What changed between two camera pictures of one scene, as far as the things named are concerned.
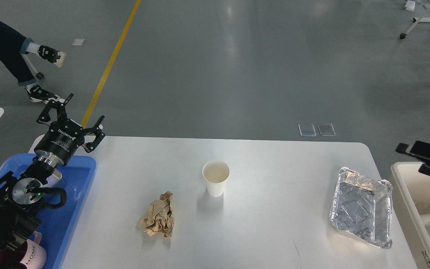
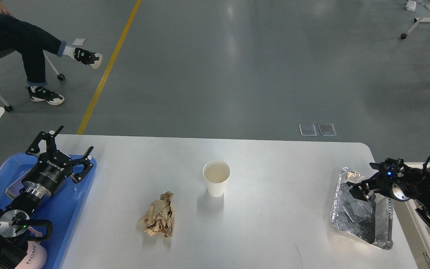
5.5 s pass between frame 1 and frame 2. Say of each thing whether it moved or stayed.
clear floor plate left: stayed
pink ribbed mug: stayed
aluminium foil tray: stayed
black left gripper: moved
